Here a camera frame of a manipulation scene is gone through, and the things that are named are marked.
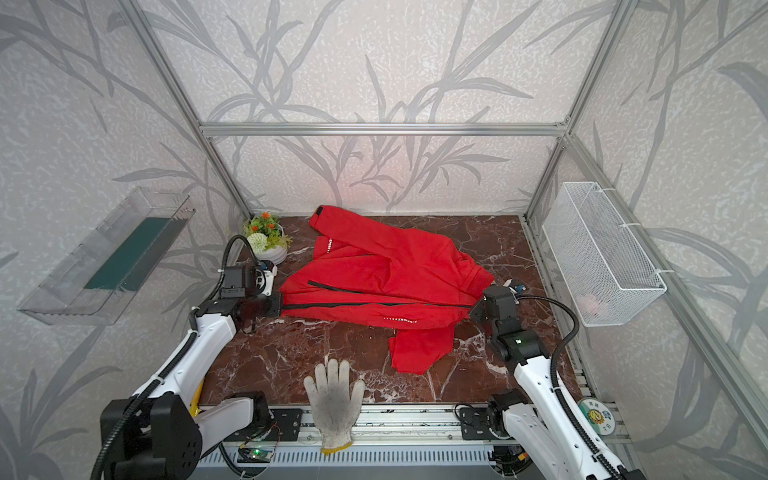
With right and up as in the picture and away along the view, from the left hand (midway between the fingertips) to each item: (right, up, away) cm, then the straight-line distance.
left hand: (280, 288), depth 86 cm
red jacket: (+42, -1, +10) cm, 43 cm away
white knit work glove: (+18, -28, -9) cm, 35 cm away
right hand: (+58, -1, -4) cm, 58 cm away
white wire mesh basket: (+78, +7, -25) cm, 82 cm away
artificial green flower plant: (-9, +17, +10) cm, 22 cm away
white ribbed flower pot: (-7, +9, +15) cm, 19 cm away
